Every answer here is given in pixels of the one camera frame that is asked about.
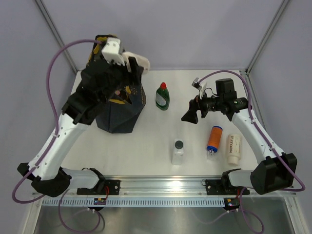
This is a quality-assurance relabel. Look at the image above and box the aluminium mounting rail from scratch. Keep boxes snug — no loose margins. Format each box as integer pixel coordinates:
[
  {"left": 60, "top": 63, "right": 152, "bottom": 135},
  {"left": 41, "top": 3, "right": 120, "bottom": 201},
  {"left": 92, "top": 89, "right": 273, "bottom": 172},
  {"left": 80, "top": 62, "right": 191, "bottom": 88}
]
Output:
[{"left": 33, "top": 176, "right": 297, "bottom": 198}]

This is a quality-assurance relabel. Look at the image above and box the orange blue tube bottle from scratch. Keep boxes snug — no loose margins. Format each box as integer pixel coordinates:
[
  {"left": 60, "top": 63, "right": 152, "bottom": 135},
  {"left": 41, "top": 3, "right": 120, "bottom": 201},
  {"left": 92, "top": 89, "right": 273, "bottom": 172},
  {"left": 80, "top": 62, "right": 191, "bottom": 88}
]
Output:
[{"left": 206, "top": 126, "right": 223, "bottom": 156}]

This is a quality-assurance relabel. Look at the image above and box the beige bottle round cap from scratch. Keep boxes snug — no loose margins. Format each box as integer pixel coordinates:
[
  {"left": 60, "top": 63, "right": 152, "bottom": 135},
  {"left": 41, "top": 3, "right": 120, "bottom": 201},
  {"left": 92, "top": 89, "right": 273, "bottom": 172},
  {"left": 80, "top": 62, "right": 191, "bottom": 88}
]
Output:
[{"left": 121, "top": 51, "right": 151, "bottom": 74}]

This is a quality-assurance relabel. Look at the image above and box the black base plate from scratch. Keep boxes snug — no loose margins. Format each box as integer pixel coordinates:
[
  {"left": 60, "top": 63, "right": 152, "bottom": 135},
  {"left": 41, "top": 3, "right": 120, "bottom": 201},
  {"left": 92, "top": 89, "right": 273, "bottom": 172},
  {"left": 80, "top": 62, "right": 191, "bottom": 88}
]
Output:
[
  {"left": 204, "top": 178, "right": 243, "bottom": 195},
  {"left": 77, "top": 179, "right": 121, "bottom": 195}
]

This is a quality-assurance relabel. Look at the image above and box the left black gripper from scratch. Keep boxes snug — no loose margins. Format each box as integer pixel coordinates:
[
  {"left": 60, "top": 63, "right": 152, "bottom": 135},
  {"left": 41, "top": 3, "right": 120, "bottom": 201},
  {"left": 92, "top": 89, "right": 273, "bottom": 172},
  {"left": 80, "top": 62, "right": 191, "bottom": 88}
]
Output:
[{"left": 98, "top": 52, "right": 142, "bottom": 104}]

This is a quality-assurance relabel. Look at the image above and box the slotted grey cable duct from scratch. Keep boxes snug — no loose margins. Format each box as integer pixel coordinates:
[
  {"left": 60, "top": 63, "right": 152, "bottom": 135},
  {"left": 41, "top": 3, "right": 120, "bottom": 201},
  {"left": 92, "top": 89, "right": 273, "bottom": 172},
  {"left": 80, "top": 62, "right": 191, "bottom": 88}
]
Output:
[{"left": 42, "top": 197, "right": 225, "bottom": 207}]

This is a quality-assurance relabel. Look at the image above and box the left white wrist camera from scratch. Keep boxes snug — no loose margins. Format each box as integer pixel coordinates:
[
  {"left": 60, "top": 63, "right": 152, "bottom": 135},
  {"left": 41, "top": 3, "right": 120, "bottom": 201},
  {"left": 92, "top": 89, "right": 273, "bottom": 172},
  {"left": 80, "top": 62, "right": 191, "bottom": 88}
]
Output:
[{"left": 101, "top": 37, "right": 125, "bottom": 66}]

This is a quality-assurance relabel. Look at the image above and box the clear bottle black cap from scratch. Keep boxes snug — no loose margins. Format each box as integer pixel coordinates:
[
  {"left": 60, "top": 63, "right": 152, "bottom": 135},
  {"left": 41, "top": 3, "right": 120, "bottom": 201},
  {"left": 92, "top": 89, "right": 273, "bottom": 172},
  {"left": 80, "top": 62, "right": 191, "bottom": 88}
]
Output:
[{"left": 172, "top": 139, "right": 184, "bottom": 166}]

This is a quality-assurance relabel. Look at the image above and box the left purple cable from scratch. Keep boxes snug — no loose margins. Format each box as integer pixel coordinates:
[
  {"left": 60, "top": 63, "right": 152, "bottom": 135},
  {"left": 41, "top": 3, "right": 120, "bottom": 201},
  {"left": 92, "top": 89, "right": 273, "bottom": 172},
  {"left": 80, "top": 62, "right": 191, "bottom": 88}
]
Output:
[{"left": 11, "top": 39, "right": 108, "bottom": 232}]

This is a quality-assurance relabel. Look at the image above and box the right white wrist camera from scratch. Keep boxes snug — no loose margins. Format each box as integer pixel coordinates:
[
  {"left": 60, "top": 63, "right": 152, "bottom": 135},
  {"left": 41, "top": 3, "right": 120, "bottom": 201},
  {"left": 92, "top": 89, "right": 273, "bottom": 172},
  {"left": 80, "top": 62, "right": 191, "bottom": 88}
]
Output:
[{"left": 192, "top": 78, "right": 207, "bottom": 99}]

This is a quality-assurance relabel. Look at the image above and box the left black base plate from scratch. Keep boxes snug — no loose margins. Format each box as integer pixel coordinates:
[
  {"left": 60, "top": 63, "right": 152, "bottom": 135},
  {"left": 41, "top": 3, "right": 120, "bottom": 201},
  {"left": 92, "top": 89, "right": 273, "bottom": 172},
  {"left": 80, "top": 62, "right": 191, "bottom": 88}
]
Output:
[{"left": 77, "top": 179, "right": 121, "bottom": 195}]

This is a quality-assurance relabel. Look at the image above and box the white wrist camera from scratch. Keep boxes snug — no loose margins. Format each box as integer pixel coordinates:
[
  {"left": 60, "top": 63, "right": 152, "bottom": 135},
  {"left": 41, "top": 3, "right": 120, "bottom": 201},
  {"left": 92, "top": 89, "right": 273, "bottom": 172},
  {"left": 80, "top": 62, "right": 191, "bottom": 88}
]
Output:
[
  {"left": 192, "top": 78, "right": 207, "bottom": 99},
  {"left": 101, "top": 37, "right": 125, "bottom": 66}
]

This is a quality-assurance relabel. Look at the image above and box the cream Murrayle bottle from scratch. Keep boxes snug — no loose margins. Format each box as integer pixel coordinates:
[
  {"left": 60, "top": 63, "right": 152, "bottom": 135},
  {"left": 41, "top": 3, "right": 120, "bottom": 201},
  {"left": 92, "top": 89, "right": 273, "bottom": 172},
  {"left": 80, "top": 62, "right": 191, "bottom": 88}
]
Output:
[{"left": 226, "top": 134, "right": 242, "bottom": 166}]

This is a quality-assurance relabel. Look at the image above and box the dark blue canvas bag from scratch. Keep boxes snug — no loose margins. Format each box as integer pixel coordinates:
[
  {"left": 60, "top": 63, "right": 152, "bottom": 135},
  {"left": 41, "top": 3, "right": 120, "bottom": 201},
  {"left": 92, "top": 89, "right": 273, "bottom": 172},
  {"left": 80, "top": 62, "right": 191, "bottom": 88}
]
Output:
[{"left": 88, "top": 34, "right": 146, "bottom": 134}]

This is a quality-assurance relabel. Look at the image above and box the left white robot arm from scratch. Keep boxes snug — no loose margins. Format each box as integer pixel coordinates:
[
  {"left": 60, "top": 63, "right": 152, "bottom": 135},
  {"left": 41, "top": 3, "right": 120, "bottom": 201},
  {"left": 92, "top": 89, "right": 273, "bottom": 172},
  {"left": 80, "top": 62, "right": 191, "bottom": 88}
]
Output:
[{"left": 18, "top": 52, "right": 150, "bottom": 197}]

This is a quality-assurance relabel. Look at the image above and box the green dish soap bottle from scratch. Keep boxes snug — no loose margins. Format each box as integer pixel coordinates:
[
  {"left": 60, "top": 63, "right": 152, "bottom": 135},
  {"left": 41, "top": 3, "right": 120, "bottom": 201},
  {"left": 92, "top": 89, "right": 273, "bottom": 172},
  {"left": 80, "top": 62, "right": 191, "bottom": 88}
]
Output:
[{"left": 156, "top": 82, "right": 170, "bottom": 111}]

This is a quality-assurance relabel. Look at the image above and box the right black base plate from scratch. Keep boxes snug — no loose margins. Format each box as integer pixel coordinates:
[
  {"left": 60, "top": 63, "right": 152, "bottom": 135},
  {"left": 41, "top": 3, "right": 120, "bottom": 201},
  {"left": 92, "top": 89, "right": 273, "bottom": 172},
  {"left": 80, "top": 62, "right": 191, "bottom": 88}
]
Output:
[{"left": 204, "top": 178, "right": 243, "bottom": 195}]

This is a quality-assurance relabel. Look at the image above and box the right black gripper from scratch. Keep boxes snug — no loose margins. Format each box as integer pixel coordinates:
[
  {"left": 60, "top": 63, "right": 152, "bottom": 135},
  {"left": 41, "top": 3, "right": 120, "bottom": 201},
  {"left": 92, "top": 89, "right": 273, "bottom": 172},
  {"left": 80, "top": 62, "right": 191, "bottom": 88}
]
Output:
[{"left": 182, "top": 88, "right": 224, "bottom": 124}]

